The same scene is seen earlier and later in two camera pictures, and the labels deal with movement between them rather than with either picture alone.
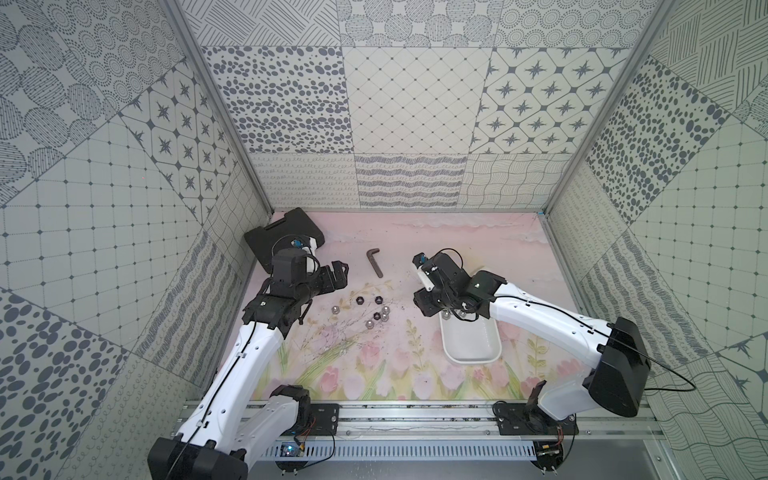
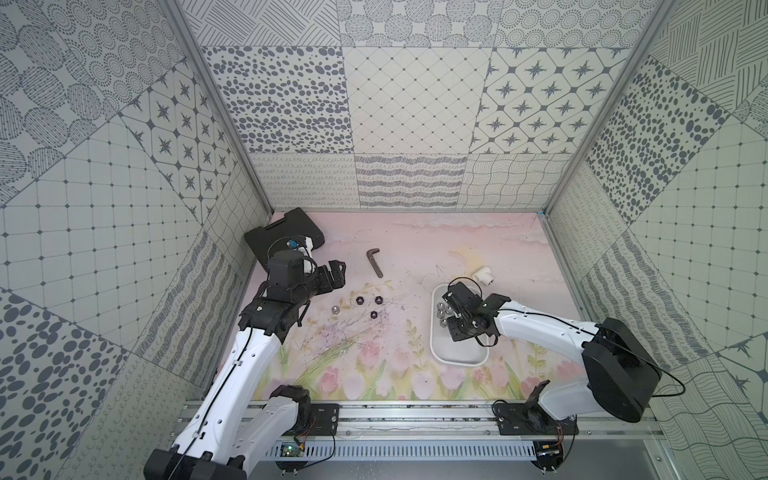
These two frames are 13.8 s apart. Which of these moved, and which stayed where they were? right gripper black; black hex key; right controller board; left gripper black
Moved: right gripper black
Stayed: right controller board; left gripper black; black hex key
